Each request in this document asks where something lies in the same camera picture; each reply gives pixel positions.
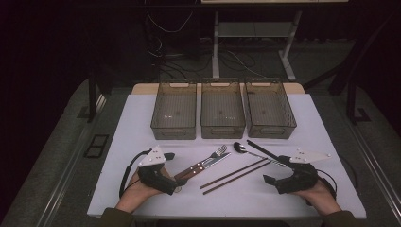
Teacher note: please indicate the person's right hand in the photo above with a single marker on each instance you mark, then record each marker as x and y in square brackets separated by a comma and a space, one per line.
[321, 198]

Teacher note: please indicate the white metal desk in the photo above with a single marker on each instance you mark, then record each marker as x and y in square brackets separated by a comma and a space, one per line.
[215, 47]

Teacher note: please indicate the translucent grey plastic bin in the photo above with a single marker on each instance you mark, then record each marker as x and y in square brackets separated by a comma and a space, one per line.
[222, 110]
[175, 110]
[269, 110]

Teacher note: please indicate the shiny metal spoon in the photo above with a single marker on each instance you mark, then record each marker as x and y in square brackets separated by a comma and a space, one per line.
[237, 147]

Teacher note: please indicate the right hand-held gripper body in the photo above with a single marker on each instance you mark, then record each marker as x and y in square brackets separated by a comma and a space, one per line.
[299, 179]

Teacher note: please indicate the black chopstick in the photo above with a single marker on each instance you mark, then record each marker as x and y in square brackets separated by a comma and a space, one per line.
[264, 151]
[260, 148]

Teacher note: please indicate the person's left hand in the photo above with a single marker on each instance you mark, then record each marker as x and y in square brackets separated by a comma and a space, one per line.
[135, 195]

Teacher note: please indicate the black floor frame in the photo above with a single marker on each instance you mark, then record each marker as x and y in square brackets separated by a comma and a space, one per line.
[96, 146]

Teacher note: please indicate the black metal stand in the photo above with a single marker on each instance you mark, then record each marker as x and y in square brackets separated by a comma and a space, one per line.
[92, 101]
[350, 101]

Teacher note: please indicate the metal floor rail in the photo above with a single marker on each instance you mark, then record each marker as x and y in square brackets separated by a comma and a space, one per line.
[66, 176]
[381, 173]

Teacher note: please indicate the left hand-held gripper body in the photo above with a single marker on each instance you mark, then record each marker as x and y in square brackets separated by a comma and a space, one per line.
[154, 178]

